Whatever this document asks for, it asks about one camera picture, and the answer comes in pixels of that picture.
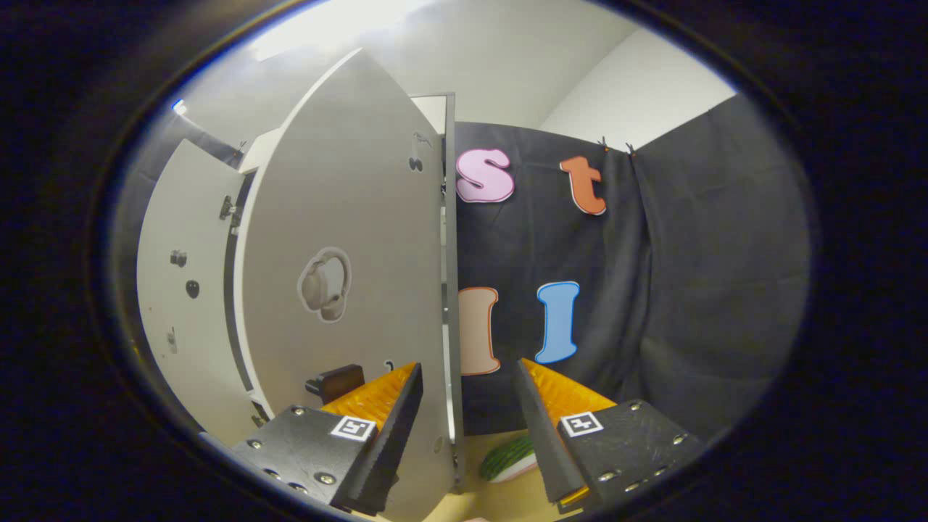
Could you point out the ceiling light panel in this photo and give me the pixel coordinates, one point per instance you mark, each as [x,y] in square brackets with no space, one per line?
[326,29]

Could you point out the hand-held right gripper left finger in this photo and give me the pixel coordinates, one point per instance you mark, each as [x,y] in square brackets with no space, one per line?
[391,442]

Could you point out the white and grey cabinet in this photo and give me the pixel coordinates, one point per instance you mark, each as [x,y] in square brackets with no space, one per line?
[435,112]

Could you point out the green striped toy vegetable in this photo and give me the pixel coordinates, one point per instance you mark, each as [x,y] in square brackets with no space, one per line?
[507,457]

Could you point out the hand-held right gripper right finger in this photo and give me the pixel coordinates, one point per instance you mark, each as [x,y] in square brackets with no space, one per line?
[545,442]

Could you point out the white cabinet door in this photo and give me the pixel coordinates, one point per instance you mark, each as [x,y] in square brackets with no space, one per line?
[181,341]
[362,217]

